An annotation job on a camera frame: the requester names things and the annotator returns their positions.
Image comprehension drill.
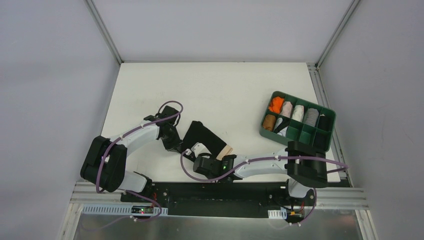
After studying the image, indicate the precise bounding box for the black underwear beige waistband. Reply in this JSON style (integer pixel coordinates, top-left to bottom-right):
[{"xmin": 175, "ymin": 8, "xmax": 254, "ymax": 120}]
[{"xmin": 181, "ymin": 121, "xmax": 233, "ymax": 162}]

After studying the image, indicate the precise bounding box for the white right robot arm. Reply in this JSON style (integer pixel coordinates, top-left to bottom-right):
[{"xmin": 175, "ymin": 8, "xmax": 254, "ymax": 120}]
[{"xmin": 192, "ymin": 141, "xmax": 329, "ymax": 205}]

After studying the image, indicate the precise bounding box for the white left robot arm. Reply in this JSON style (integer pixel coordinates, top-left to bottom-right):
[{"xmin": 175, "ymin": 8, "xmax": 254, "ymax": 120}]
[{"xmin": 80, "ymin": 102, "xmax": 183, "ymax": 203}]

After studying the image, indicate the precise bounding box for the brown rolled underwear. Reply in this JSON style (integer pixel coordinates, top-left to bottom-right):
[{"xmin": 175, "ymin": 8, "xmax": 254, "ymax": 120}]
[{"xmin": 262, "ymin": 114, "xmax": 277, "ymax": 132}]

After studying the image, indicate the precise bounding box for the white black rolled underwear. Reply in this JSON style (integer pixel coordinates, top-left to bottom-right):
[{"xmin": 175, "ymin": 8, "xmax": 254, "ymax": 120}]
[{"xmin": 273, "ymin": 117, "xmax": 291, "ymax": 137}]

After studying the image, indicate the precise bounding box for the orange rolled underwear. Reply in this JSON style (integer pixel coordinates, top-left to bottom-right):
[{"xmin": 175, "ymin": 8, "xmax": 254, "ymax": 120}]
[{"xmin": 268, "ymin": 96, "xmax": 285, "ymax": 114}]

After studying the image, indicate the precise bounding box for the pink rolled underwear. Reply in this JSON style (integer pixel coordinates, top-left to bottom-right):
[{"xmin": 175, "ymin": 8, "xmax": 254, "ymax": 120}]
[{"xmin": 280, "ymin": 101, "xmax": 293, "ymax": 119}]

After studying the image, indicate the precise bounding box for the grey striped rolled underwear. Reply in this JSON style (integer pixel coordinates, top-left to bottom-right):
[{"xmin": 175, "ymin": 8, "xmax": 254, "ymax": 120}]
[{"xmin": 303, "ymin": 108, "xmax": 320, "ymax": 127}]

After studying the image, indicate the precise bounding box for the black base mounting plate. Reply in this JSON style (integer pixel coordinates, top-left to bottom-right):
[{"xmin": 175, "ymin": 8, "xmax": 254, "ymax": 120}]
[{"xmin": 120, "ymin": 182, "xmax": 316, "ymax": 219}]

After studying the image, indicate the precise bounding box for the green compartment tray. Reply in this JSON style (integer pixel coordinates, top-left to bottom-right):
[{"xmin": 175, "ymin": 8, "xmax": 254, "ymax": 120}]
[{"xmin": 259, "ymin": 91, "xmax": 337, "ymax": 152}]

